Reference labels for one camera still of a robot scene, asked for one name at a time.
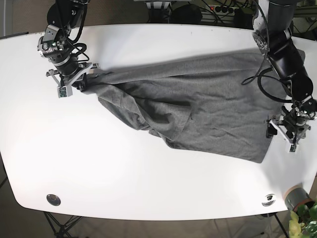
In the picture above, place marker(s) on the green potted plant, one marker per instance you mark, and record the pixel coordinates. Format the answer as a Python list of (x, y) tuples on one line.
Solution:
[(303, 222)]

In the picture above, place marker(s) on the left silver table grommet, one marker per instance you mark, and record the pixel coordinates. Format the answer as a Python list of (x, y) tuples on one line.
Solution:
[(53, 200)]

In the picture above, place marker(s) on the silver table grommet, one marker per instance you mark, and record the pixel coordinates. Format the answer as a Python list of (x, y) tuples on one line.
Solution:
[(268, 200), (53, 200)]

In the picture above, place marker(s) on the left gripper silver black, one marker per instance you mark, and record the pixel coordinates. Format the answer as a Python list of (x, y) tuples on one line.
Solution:
[(291, 132)]

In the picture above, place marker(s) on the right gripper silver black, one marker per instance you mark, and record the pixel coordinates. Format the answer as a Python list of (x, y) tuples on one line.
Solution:
[(78, 79)]

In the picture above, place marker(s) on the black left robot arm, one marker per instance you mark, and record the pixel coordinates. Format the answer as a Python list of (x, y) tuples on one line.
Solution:
[(273, 36)]

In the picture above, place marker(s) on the grey plant pot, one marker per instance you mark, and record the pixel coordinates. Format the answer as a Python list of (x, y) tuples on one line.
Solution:
[(296, 196)]

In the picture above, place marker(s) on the grey T-shirt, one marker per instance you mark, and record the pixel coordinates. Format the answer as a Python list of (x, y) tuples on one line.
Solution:
[(194, 104)]

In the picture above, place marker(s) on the black folding table legs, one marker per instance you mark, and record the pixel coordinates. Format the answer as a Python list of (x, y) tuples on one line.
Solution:
[(62, 230)]

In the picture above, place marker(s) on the right silver table grommet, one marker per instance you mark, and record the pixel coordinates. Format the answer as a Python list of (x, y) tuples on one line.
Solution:
[(268, 200)]

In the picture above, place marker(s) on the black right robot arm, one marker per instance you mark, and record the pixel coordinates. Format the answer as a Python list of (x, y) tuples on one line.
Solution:
[(60, 45)]

